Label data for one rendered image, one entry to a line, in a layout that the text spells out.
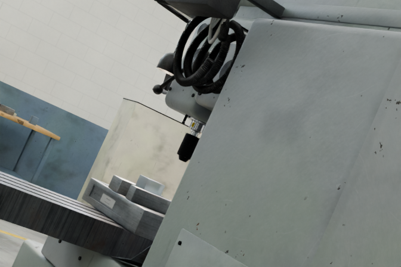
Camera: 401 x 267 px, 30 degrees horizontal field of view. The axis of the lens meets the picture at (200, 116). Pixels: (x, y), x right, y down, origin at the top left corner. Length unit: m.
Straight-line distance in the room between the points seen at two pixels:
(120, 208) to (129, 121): 6.13
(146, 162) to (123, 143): 0.35
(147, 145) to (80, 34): 2.39
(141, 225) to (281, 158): 0.61
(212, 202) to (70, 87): 8.58
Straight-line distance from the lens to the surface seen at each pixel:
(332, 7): 1.76
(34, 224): 1.89
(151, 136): 8.28
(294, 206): 1.40
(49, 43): 9.94
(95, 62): 10.20
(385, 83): 1.37
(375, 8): 1.67
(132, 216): 2.00
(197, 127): 2.13
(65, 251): 2.18
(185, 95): 2.08
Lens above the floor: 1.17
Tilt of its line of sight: 4 degrees up
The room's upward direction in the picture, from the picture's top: 24 degrees clockwise
